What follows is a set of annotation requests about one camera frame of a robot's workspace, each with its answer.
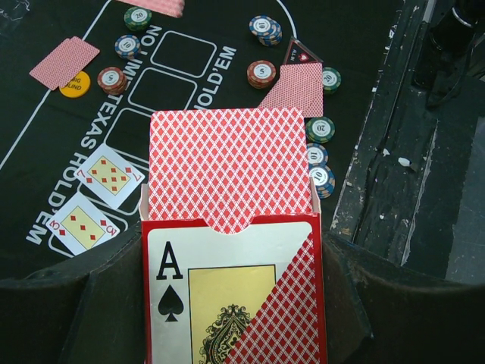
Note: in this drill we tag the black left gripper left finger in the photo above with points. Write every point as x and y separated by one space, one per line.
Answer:
88 309

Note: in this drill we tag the red back card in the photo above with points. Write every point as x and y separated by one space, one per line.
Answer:
62 64
172 8

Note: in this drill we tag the aluminium front rail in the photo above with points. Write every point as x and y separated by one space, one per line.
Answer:
413 193

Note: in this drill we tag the black poker table mat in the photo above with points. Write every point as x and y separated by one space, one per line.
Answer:
196 61

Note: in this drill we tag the face up card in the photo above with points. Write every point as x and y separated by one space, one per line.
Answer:
80 226

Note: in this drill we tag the green poker chip stack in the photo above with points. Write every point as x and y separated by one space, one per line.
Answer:
320 130

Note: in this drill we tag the seven of diamonds card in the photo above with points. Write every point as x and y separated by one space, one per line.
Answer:
109 176

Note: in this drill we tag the red chips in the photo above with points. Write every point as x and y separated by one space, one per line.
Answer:
261 74
112 80

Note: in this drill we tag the blue chip aside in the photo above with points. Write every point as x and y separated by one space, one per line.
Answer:
317 154

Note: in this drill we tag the red back cards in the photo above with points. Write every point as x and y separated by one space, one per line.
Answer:
299 86

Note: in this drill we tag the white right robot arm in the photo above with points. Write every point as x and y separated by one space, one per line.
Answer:
446 52

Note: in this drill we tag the yellow round dealer button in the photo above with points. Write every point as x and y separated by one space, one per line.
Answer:
77 87

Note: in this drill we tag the blue poker chip stack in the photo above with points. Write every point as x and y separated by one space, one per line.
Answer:
324 180

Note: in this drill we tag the blue chips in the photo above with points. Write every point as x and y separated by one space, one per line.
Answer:
266 30
127 47

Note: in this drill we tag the green chips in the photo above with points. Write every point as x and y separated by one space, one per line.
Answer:
137 18

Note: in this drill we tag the red triangular acrylic marker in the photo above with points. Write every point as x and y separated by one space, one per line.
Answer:
298 53

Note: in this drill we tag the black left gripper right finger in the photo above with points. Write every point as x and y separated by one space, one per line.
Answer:
378 312

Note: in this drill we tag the red playing card box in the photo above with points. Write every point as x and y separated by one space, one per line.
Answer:
231 239

